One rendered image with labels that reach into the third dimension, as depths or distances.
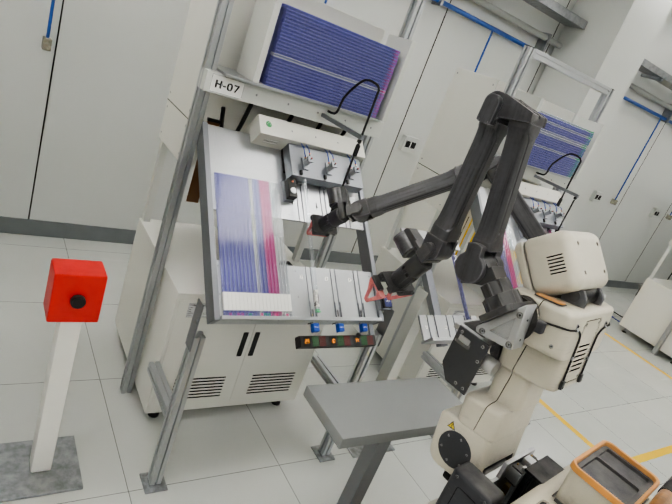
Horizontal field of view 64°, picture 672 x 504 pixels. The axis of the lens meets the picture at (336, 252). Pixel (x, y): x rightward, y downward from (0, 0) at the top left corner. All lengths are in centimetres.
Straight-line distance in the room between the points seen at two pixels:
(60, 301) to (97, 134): 188
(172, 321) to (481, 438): 116
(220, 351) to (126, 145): 168
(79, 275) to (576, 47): 431
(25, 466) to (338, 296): 120
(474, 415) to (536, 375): 20
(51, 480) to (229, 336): 76
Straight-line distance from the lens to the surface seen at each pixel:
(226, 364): 229
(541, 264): 139
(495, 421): 151
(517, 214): 173
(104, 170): 353
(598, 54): 496
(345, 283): 203
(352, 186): 215
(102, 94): 339
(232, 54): 210
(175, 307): 204
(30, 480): 214
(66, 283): 167
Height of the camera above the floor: 159
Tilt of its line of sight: 20 degrees down
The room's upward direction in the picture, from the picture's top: 21 degrees clockwise
